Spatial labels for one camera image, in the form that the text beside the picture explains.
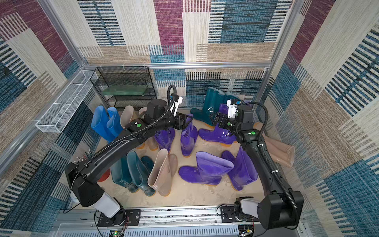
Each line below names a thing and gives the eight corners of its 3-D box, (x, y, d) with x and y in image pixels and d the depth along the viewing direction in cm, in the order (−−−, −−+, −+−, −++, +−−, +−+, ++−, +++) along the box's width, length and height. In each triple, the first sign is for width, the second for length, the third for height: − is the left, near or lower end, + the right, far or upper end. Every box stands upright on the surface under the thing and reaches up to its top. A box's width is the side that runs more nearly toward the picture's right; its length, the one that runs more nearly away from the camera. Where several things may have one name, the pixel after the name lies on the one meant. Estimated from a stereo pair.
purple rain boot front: (184, 181, 86) (182, 160, 66) (188, 170, 90) (186, 148, 70) (222, 191, 82) (232, 173, 62) (224, 179, 86) (233, 159, 66)
